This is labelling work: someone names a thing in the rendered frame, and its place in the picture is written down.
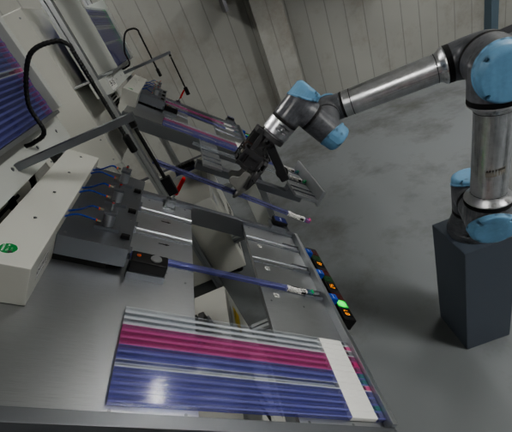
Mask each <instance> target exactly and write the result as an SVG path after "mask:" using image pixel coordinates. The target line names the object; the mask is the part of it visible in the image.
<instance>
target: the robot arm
mask: <svg viewBox="0 0 512 432"><path fill-rule="evenodd" d="M461 80H466V107H467V108H469V109H470V110H472V111H473V127H472V151H471V168H466V169H463V170H460V171H457V172H456V173H454V174H453V175H452V177H451V182H450V186H451V201H452V213H451V215H450V218H449V220H448V223H447V231H448V234H449V235H450V236H451V237H452V238H453V239H454V240H456V241H458V242H461V243H469V244H480V243H497V242H501V241H503V240H505V239H506V238H508V237H511V236H512V190H510V189H509V174H510V166H511V159H512V35H511V34H509V33H507V32H505V31H503V30H500V29H494V28H493V29H485V30H481V31H478V32H475V33H471V34H469V35H467V36H464V37H462V38H460V39H457V40H454V41H452V42H450V43H447V44H446V45H442V46H440V47H438V49H437V51H436V52H435V53H434V54H431V55H429V56H427V57H423V58H421V59H419V60H417V61H415V62H412V63H409V64H407V65H404V66H402V67H399V68H398V69H394V70H392V71H389V72H388V73H385V74H383V75H379V76H377V77H375V78H372V79H370V80H368V81H365V82H362V83H360V84H358V85H356V86H353V87H349V88H348V89H346V90H343V91H341V92H338V93H335V94H332V93H325V94H323V95H320V94H319V93H318V92H317V91H316V90H315V89H314V88H312V87H311V86H310V85H308V84H307V83H306V82H305V81H302V80H299V81H297V82H296V83H295V84H294V85H293V87H292V88H291V89H290V91H289V92H287V95H286V96H285V98H284V99H283V100H282V101H281V102H280V104H279V105H278V107H277V108H276V109H275V111H274V112H273V113H272V115H271V116H270V117H269V119H268V120H267V122H265V124H264V127H262V126H261V125H259V124H257V125H256V126H255V128H254V129H253V130H252V131H251V133H250V134H249V136H248V137H247V139H246V140H243V141H242V143H241V144H240V146H239V147H238V149H237V150H236V151H235V153H234V154H235V160H236V162H235V163H236V164H238V165H240V167H241V169H240V170H239V171H235V170H230V171H229V172H228V176H229V177H230V178H229V183H230V184H231V185H232V186H233V187H234V188H235V190H237V191H236V192H235V193H234V195H233V196H232V197H233V198H235V197H237V196H239V195H241V194H243V193H244V192H245V191H246V190H248V189H249V188H250V187H251V186H252V185H253V184H254V183H255V182H256V181H257V179H258V178H259V177H260V176H261V174H263V172H264V171H265V170H266V168H267V167H268V162H270V159H271V160H272V163H273V165H274V168H275V170H276V172H275V174H276V176H277V177H278V178H279V179H280V180H281V182H285V181H287V180H288V179H289V177H288V169H287V168H286V167H285V166H284V165H283V163H282V161H281V159H280V155H279V154H278V152H277V149H276V147H275V145H276V146H278V147H281V146H282V145H283V144H284V142H286V141H287V140H288V138H289V137H290V136H291V135H292V133H293V132H294V130H295V129H296V128H297V127H298V126H299V127H301V128H302V129H303V130H304V131H306V132H307V133H308V134H309V135H311V136H312V137H313V138H315V139H316V140H317V141H319V142H320V143H321V145H324V146H325V147H326V148H328V149H329V150H335V149H336V148H337V147H339V146H340V145H341V144H342V143H343V142H344V140H345V139H346V138H347V136H348V133H349V130H348V128H347V127H346V126H345V125H344V123H342V122H340V120H341V119H343V118H345V117H350V116H351V115H354V114H357V113H360V112H361V111H366V110H368V109H370V108H373V107H375V106H378V105H382V104H384V103H387V102H389V101H391V100H394V99H398V98H400V97H403V96H406V95H408V94H410V93H415V92H417V91H419V90H422V89H424V88H427V87H430V86H433V85H436V84H438V83H440V82H443V83H446V84H449V83H452V82H454V81H461ZM242 144H243V145H242ZM274 144H275V145H274ZM269 157H270V158H269Z"/></svg>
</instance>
